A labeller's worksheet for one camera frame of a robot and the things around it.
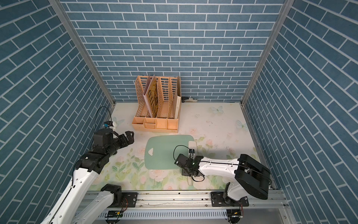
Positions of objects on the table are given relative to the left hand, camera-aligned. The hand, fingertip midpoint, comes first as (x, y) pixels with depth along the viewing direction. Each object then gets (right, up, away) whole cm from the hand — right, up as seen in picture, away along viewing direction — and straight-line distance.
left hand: (130, 134), depth 76 cm
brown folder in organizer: (+7, +24, +15) cm, 29 cm away
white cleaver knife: (+35, -11, +21) cm, 42 cm away
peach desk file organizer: (+16, +15, +40) cm, 46 cm away
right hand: (+31, -24, +8) cm, 40 cm away
